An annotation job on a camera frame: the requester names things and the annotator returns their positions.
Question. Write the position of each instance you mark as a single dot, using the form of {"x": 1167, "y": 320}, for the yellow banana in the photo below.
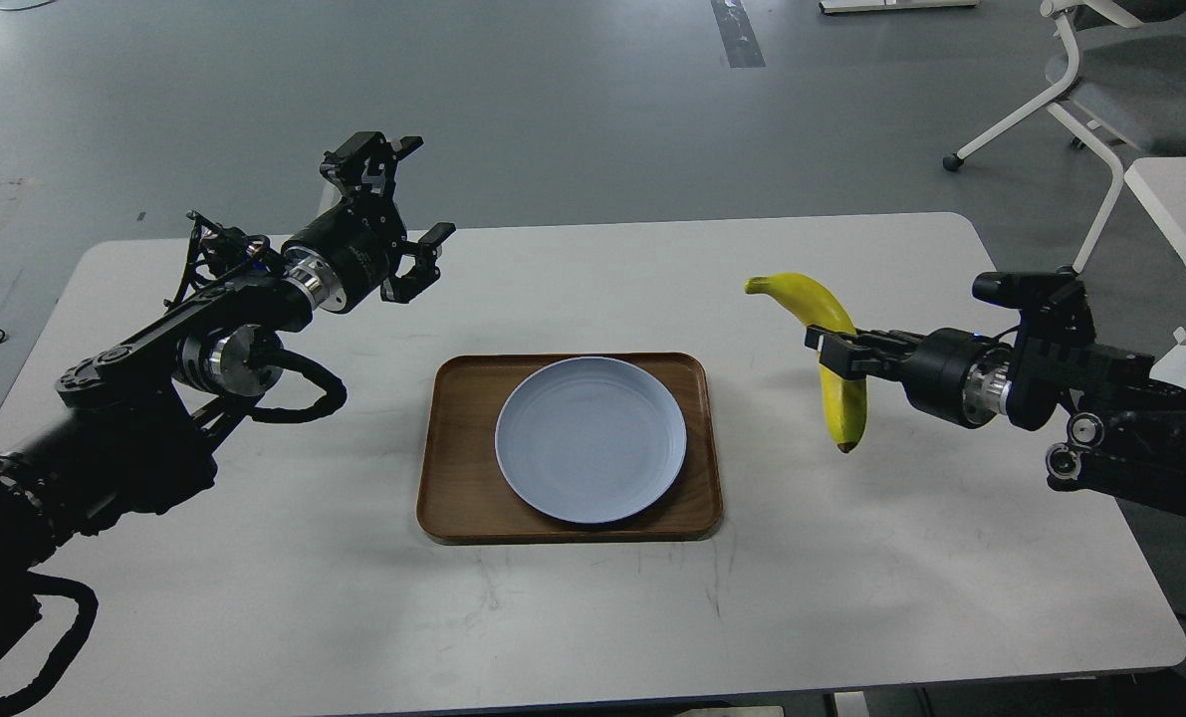
{"x": 844, "y": 400}

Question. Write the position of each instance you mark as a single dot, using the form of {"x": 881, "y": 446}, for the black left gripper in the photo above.
{"x": 355, "y": 251}

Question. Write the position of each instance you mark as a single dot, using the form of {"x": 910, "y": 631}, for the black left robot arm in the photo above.
{"x": 144, "y": 418}

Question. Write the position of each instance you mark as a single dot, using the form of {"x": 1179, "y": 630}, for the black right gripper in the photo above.
{"x": 955, "y": 375}

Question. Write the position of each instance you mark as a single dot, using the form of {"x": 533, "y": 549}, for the white office chair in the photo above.
{"x": 1135, "y": 89}

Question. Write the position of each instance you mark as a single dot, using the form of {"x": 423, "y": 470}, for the brown wooden tray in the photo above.
{"x": 463, "y": 498}

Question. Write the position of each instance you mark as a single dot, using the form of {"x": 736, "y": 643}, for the light blue plate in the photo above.
{"x": 590, "y": 440}

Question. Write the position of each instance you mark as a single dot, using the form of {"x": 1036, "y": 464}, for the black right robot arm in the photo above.
{"x": 1126, "y": 432}

